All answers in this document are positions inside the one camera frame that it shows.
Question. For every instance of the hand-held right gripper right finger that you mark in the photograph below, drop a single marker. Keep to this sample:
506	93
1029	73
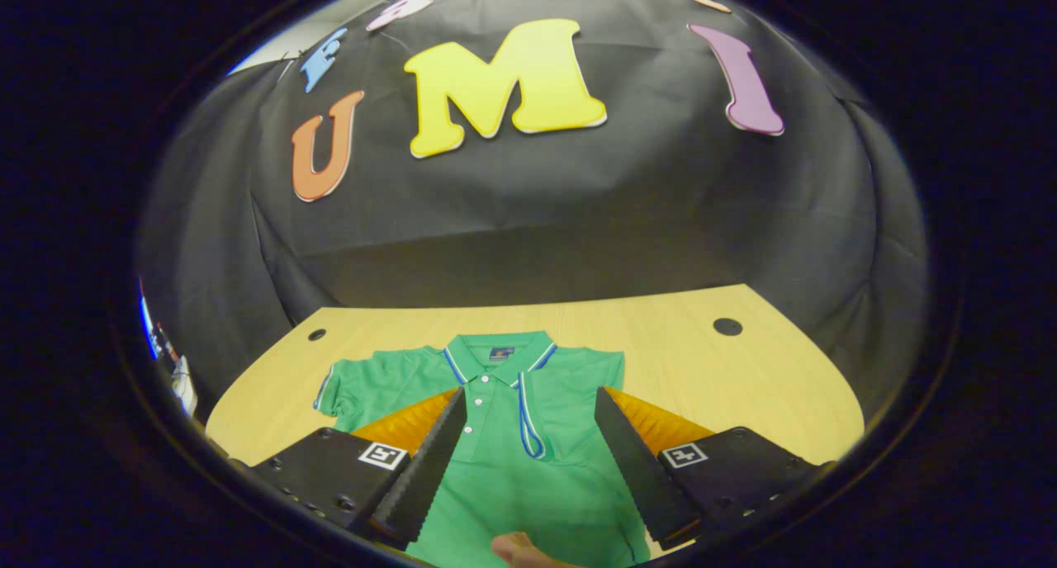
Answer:
632	477

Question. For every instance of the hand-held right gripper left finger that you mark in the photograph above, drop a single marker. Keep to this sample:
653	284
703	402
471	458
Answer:
429	477

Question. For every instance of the green T-shirt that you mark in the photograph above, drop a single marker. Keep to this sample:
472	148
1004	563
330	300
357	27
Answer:
495	469

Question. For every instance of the white side desk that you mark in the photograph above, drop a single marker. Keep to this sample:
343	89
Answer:
185	386

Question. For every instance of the computer monitor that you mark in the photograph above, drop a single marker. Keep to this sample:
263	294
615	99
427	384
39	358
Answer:
149	324

